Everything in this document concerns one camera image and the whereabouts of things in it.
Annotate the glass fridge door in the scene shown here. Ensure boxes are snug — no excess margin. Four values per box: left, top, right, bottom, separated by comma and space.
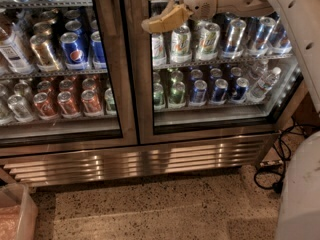
0, 0, 136, 157
124, 0, 307, 145

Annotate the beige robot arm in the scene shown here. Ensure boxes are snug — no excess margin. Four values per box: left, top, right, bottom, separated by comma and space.
142, 0, 320, 240

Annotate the stainless fridge bottom grille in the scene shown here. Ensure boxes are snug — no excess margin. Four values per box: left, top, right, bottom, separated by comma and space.
1, 132, 279, 187

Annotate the Mountain Dew can right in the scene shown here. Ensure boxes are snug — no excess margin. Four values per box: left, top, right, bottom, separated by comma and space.
196, 23, 220, 61

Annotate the silver blue energy can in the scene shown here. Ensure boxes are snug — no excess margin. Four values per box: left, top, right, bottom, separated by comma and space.
221, 19, 246, 58

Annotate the green soda can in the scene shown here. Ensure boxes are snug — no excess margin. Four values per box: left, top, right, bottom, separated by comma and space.
169, 82, 185, 108

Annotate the blue Pepsi can lower left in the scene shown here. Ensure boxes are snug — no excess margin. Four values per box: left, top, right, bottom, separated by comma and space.
189, 80, 207, 106

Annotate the blue pepsi can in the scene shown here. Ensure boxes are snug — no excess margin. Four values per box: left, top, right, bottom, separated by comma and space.
209, 78, 228, 104
231, 77, 249, 103
60, 32, 89, 70
189, 80, 207, 106

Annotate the blue Pepsi can lower middle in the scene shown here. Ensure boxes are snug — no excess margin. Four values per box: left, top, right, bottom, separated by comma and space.
209, 78, 228, 104

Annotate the blue Pepsi can edge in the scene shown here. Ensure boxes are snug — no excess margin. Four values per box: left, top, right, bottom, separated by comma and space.
91, 31, 107, 69

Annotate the blue Pepsi can lower right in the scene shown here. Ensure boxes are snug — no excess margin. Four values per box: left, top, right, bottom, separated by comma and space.
231, 77, 249, 103

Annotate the clear water bottle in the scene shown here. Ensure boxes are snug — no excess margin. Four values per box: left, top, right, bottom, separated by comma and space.
248, 67, 281, 102

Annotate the blue Pepsi can front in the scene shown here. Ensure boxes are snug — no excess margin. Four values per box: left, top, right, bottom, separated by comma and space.
60, 32, 89, 70

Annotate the red soda can right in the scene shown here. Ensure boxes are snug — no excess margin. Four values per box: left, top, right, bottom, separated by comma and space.
81, 90, 103, 116

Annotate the red soda can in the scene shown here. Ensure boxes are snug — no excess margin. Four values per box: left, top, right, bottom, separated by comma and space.
57, 91, 81, 118
81, 90, 103, 116
33, 92, 58, 120

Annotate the gold soda can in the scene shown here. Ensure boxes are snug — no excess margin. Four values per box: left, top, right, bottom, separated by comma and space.
30, 34, 62, 72

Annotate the red soda can middle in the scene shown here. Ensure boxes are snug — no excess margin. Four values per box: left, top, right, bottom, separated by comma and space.
57, 91, 81, 118

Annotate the red soda can left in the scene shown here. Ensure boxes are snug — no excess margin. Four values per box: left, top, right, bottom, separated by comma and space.
33, 92, 58, 120

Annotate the clear labelled bottle left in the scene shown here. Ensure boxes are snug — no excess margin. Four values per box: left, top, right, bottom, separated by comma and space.
0, 24, 33, 74

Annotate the silver can lower left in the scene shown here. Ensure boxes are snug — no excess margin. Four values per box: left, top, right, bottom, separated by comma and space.
7, 95, 35, 122

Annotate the clear plastic storage bin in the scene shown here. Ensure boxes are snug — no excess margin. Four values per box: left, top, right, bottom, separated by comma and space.
0, 183, 38, 240

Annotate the black power cable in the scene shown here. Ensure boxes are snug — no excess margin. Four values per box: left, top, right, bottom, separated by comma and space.
253, 123, 318, 194

